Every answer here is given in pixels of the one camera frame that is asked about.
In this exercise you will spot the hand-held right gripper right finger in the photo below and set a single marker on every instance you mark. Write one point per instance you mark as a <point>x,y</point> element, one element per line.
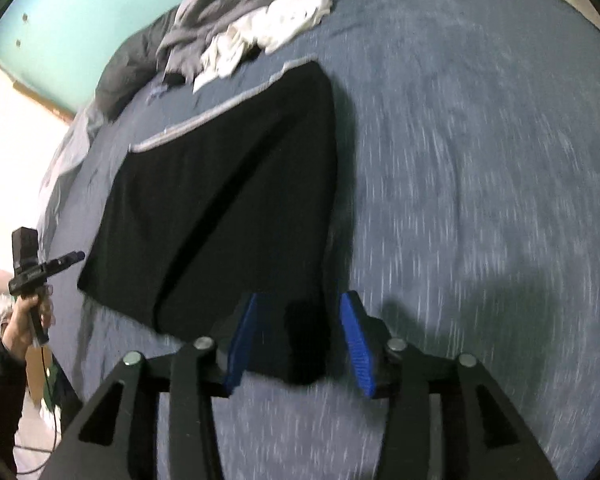
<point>357,345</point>

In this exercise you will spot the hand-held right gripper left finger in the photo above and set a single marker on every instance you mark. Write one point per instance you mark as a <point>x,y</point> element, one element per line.
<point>242,345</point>

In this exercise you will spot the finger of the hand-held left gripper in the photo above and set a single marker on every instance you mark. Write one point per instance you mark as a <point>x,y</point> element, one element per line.
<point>65,262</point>

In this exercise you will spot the black sweater with white trim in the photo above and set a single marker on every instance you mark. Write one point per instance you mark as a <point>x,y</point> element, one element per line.
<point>220,185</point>

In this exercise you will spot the person's left forearm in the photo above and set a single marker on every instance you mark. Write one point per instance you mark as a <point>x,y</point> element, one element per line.
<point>0,400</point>

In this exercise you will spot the person's left hand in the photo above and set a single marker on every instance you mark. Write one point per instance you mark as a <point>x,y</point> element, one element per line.
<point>17,325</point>

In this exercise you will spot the pale grey crumpled cloth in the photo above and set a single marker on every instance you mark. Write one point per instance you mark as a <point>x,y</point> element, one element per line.
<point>75,145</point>

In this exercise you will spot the blue-grey striped cloth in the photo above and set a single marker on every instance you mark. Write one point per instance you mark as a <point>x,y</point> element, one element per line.
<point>157,92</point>

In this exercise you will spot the dark grey rolled duvet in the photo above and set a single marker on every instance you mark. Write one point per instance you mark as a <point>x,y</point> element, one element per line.
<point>125,75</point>

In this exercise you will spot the bed with blue-grey sheet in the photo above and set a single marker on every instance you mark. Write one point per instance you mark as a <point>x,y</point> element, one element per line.
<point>455,160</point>

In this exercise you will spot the grey sweatshirt with black cuff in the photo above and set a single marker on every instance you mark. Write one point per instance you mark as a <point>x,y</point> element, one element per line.
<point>220,15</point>

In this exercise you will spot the white t-shirt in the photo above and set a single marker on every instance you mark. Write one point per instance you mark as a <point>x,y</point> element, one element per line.
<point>290,15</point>

